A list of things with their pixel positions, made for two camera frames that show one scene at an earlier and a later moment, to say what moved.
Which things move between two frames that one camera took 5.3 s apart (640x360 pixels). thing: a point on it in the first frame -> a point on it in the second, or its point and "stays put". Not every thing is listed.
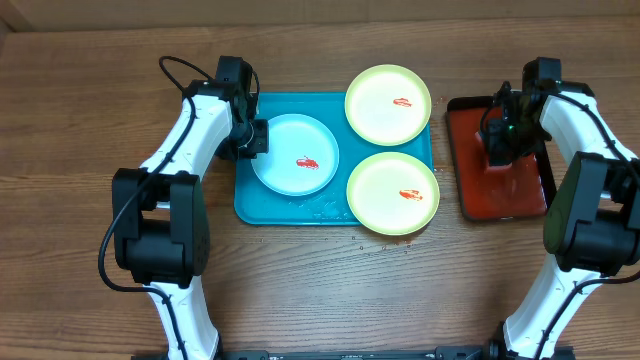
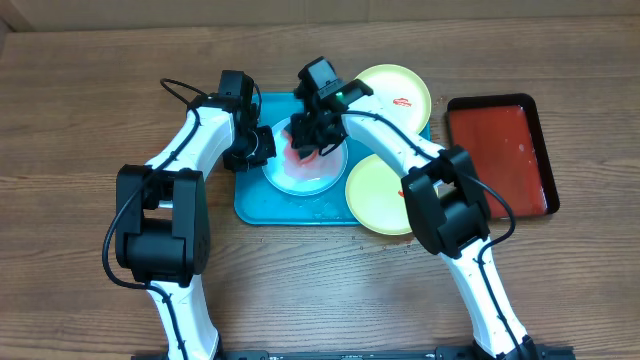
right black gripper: x=499 y=149 -> x=307 y=141
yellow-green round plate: x=388 y=105 stays put
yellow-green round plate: x=393 y=193 stays put
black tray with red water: x=523 y=189 stays put
